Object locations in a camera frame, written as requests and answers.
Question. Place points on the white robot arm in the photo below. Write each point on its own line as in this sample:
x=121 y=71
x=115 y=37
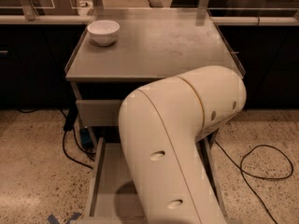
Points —
x=159 y=126

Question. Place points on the closed grey upper drawer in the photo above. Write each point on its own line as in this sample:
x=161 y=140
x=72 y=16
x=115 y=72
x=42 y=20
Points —
x=99 y=112

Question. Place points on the grey drawer cabinet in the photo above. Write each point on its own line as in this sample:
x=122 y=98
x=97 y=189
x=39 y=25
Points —
x=154 y=43

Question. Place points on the open grey lower drawer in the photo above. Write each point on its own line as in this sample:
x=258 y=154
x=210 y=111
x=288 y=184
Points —
x=106 y=178

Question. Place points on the blue power adapter box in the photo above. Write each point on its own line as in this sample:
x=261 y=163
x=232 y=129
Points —
x=85 y=138

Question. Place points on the white ceramic bowl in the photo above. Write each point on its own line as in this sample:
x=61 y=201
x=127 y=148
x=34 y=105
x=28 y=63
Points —
x=104 y=32

